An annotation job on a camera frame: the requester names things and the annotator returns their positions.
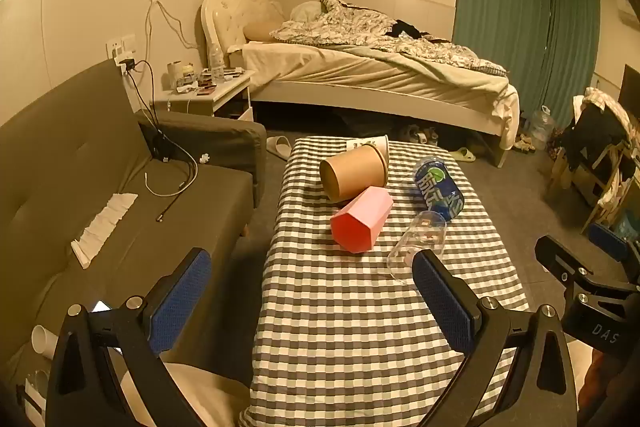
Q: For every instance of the beige slipper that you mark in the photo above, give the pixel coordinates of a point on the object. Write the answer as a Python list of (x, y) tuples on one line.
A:
[(279, 147)]

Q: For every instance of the white tissue sheet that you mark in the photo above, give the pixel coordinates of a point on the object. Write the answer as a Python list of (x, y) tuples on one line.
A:
[(102, 227)]

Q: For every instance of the white wall socket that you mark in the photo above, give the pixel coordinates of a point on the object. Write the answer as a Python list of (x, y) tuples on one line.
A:
[(121, 46)]

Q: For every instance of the blue drink can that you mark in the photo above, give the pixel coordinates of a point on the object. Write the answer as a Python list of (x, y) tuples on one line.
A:
[(440, 187)]

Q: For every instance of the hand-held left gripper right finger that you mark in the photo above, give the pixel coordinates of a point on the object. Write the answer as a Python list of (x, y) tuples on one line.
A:
[(442, 307)]

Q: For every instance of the black garment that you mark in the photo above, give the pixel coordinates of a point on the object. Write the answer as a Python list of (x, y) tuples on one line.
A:
[(595, 127)]

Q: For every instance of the smartphone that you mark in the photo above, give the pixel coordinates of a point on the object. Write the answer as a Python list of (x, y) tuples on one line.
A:
[(101, 306)]

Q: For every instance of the white bed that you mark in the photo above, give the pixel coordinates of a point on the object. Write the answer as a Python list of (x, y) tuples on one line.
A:
[(350, 72)]

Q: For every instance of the green curtain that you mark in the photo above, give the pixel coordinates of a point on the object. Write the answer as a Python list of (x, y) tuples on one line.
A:
[(500, 7)]

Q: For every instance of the wooden chair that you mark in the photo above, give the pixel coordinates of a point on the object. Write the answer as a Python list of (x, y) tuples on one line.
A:
[(605, 187)]

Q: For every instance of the large water jug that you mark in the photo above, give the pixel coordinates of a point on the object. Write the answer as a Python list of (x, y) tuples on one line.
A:
[(542, 129)]

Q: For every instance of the person's right forearm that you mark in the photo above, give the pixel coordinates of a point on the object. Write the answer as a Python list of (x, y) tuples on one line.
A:
[(600, 392)]

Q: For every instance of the patterned quilt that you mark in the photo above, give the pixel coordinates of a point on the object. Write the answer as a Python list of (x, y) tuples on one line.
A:
[(360, 29)]

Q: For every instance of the grey sofa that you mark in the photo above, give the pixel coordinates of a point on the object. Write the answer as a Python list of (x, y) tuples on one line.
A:
[(65, 157)]

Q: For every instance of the white printed paper cup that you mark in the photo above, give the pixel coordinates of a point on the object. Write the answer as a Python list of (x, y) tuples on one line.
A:
[(377, 143)]

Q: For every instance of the clear plastic cup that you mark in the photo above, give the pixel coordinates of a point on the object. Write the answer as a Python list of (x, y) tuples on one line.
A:
[(417, 239)]

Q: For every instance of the pink faceted cup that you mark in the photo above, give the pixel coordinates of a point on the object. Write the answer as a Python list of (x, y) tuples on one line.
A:
[(362, 219)]

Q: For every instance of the white jar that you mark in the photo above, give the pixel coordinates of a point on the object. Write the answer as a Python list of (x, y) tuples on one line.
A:
[(174, 76)]

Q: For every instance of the beige cloth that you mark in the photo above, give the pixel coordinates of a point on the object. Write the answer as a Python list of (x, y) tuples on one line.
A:
[(210, 399)]

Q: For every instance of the black cloth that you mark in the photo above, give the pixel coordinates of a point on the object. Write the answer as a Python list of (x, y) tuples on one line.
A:
[(406, 29)]

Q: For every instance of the plain white paper cup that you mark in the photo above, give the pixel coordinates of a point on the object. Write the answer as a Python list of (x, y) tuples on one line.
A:
[(42, 341)]

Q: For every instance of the black power adapter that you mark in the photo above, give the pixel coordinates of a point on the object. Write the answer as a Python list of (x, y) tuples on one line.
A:
[(130, 65)]

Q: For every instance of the clear water bottle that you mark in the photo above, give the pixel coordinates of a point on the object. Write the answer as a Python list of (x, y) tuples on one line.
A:
[(216, 64)]

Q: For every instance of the white bedside table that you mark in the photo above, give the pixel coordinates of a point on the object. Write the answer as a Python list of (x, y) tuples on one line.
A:
[(230, 94)]

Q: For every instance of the brown paper cup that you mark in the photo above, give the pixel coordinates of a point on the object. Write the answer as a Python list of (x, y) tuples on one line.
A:
[(355, 172)]

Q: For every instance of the shoes under bed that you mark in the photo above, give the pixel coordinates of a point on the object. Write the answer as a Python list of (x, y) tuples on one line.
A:
[(420, 135)]

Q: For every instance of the black screen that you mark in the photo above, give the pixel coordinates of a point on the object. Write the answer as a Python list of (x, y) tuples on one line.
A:
[(631, 92)]

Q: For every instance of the green slipper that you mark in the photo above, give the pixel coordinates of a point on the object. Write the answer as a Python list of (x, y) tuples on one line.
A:
[(462, 154)]

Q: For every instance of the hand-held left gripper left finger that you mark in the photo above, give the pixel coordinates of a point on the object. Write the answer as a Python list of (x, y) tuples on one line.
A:
[(180, 302)]

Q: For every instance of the pair of sandals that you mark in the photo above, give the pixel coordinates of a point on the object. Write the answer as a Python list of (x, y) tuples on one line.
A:
[(525, 143)]

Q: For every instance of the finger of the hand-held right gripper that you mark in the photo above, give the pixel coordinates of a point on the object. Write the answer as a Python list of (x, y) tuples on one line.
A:
[(560, 257), (607, 241)]

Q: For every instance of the checkered tablecloth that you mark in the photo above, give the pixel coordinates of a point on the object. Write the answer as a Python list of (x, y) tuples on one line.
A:
[(340, 332)]

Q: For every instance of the white ruffled pillow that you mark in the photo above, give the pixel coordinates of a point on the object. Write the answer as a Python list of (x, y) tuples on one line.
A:
[(255, 9)]

